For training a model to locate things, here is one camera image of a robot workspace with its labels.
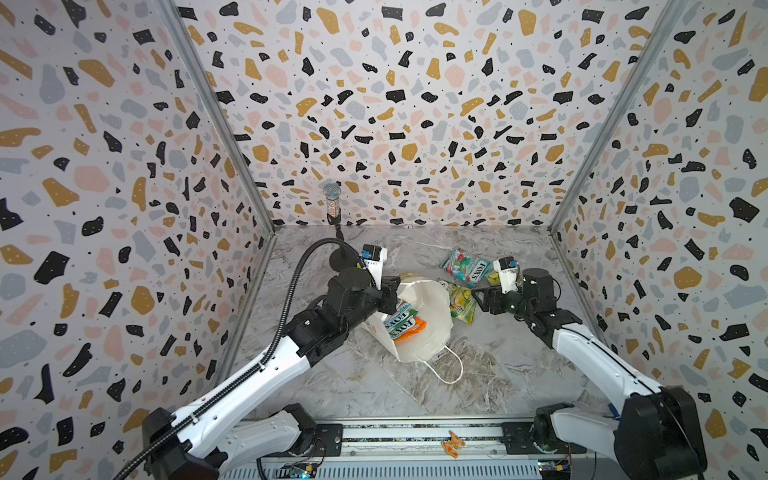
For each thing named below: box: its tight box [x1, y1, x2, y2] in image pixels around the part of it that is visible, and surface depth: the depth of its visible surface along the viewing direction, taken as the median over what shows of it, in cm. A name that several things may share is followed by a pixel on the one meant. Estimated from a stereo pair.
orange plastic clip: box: [442, 430, 466, 458], surface depth 75 cm
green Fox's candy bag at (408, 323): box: [389, 309, 418, 339], surface depth 88 cm
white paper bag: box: [362, 279, 463, 385], surface depth 82 cm
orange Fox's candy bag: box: [394, 316, 428, 342], surface depth 87 cm
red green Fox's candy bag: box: [440, 248, 493, 288], surface depth 108 cm
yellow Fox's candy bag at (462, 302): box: [438, 278, 477, 324], surface depth 98 cm
